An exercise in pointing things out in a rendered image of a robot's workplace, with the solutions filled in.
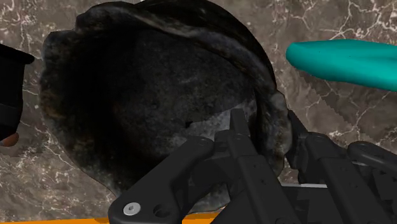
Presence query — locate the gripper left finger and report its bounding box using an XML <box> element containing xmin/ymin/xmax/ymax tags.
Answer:
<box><xmin>108</xmin><ymin>108</ymin><xmax>294</xmax><ymax>224</ymax></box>

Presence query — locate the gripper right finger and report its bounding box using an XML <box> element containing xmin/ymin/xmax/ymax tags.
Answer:
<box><xmin>286</xmin><ymin>110</ymin><xmax>397</xmax><ymax>224</ymax></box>

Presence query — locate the dark stone bowl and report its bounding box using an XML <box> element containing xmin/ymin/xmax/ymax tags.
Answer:
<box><xmin>39</xmin><ymin>0</ymin><xmax>294</xmax><ymax>215</ymax></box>

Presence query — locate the teal rounded elongated object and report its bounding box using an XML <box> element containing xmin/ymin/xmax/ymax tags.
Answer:
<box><xmin>285</xmin><ymin>39</ymin><xmax>397</xmax><ymax>92</ymax></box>

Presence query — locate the orange flat board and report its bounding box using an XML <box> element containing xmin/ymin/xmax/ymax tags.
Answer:
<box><xmin>0</xmin><ymin>212</ymin><xmax>219</xmax><ymax>224</ymax></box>

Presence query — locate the black cylindrical object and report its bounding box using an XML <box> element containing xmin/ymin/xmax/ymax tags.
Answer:
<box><xmin>0</xmin><ymin>43</ymin><xmax>36</xmax><ymax>148</ymax></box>

